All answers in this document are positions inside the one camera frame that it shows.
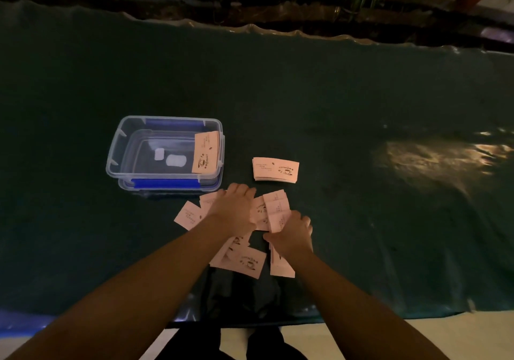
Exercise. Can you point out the person's right hand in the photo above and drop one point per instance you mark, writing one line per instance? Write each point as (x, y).
(293, 237)

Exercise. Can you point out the person's left hand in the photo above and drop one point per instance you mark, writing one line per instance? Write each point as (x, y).
(233, 213)

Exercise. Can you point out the person's right thumb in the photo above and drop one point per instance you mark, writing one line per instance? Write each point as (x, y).
(272, 236)

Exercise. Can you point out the person's left fingers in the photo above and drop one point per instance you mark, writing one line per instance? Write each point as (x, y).
(242, 190)

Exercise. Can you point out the pile of paper sleeves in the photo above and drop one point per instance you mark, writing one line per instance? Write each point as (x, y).
(251, 262)

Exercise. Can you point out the person's right forearm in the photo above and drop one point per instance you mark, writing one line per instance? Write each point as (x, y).
(357, 311)

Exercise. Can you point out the person's left forearm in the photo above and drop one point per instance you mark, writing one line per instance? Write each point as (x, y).
(132, 295)

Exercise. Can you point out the neat stack of paper sleeves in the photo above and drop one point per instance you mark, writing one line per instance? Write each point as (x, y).
(275, 169)

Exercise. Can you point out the pink printed cup sleeve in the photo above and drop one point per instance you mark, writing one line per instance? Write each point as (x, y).
(205, 153)

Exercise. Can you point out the white sticker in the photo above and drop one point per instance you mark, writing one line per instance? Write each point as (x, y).
(175, 160)
(159, 154)

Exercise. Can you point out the person's dark trousers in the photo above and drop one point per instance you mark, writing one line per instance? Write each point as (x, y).
(263, 343)

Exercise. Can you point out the clear plastic container blue clasps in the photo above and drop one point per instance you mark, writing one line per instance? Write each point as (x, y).
(136, 159)

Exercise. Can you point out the dark green table cover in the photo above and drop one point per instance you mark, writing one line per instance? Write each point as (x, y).
(361, 131)

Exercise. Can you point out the dark stone planter ledge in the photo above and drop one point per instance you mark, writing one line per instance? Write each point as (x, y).
(281, 10)

